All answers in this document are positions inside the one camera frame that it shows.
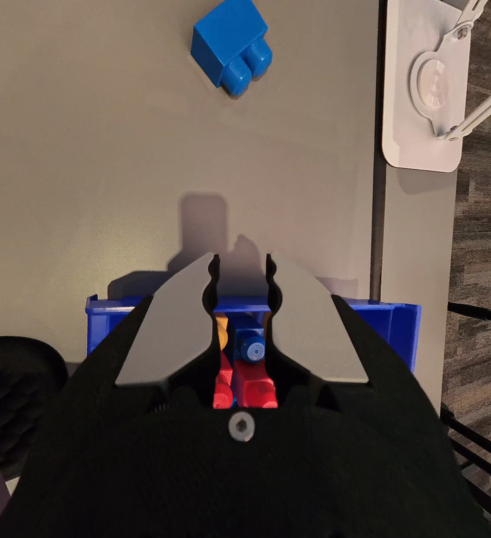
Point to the black sign easel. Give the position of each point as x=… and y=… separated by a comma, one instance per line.
x=480, y=314

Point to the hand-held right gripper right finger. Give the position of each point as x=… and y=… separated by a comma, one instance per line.
x=316, y=332

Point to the blue mega block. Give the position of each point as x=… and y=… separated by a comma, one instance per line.
x=249, y=340
x=224, y=38

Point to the red mega block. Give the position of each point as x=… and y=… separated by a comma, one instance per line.
x=223, y=382
x=256, y=386

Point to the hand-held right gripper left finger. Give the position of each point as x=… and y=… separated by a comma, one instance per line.
x=169, y=332

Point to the blue plastic bin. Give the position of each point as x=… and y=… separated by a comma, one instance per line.
x=396, y=332

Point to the instruction sheet on white stand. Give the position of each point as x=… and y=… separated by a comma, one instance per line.
x=409, y=126

